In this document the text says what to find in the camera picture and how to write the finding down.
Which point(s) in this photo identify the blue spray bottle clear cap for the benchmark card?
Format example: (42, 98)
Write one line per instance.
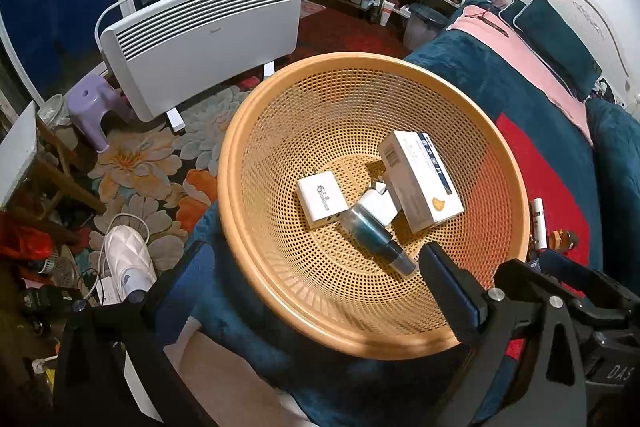
(373, 237)

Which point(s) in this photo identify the floral rug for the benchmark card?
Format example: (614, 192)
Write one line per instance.
(158, 182)

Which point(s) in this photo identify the amber capsule bottle cork lid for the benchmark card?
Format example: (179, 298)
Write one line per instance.
(562, 241)

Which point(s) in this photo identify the orange perforated plastic basket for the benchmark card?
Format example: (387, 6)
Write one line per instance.
(306, 144)

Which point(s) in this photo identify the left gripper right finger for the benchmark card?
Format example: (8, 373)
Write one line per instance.
(524, 367)

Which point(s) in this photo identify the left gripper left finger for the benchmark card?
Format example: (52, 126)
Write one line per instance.
(112, 367)

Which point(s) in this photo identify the white tube bottle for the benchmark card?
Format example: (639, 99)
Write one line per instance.
(539, 229)

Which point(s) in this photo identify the small white square box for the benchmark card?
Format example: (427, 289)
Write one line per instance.
(321, 199)

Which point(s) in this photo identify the blue velvet blanket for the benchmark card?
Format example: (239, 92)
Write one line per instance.
(248, 368)

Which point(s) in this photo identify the purple plastic stool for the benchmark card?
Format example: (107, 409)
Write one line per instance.
(89, 101)

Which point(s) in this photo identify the white medicine box blue stripe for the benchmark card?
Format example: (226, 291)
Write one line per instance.
(420, 180)

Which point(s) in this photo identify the white charger plug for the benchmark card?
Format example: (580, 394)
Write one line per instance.
(380, 203)

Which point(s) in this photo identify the translucent trash bin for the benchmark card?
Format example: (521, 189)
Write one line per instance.
(424, 24)

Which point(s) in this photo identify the wooden side table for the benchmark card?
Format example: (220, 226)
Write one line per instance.
(32, 154)

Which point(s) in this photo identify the white panel heater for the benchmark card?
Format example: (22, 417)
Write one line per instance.
(173, 50)

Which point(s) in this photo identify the red patterned cloth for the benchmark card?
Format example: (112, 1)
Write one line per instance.
(541, 181)

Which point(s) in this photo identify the teal pillow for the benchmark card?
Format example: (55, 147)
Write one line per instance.
(546, 32)

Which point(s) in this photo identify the white hair dryer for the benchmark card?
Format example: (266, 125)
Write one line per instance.
(128, 261)

